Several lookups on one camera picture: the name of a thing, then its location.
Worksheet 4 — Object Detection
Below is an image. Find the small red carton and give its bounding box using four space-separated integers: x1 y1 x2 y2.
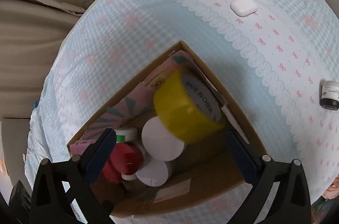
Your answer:
102 160 124 184

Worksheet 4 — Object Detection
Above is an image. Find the white crumpled duvet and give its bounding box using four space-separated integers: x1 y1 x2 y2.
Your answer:
24 76 69 182

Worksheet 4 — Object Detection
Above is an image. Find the grey bed headboard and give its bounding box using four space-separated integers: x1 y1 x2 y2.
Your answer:
0 118 40 203

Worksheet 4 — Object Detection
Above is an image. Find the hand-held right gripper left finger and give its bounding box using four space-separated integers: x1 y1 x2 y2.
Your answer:
30 128 117 224

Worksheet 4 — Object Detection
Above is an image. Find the yellow tape roll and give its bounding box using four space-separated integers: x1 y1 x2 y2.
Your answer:
153 68 226 144

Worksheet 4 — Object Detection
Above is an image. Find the small black jar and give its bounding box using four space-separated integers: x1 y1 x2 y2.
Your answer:
320 80 339 110

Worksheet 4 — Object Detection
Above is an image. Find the blue checked bed sheet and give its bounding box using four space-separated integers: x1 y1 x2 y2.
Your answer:
24 0 339 224

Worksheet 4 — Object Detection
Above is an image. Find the red jar with silver lid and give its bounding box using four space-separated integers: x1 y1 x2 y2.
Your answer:
110 142 145 176

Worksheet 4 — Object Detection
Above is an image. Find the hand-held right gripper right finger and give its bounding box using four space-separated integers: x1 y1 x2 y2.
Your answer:
225 129 311 224

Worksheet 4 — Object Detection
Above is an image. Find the green jar with white lid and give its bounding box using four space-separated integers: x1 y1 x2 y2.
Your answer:
141 117 186 162

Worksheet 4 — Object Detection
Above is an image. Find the white pill bottle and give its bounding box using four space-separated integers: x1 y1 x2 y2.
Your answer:
114 128 138 143

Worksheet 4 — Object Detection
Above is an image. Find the cardboard box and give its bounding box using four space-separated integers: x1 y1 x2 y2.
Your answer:
66 40 268 217

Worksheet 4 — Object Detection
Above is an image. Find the white earbud case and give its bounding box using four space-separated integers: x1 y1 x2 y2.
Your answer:
230 0 258 17

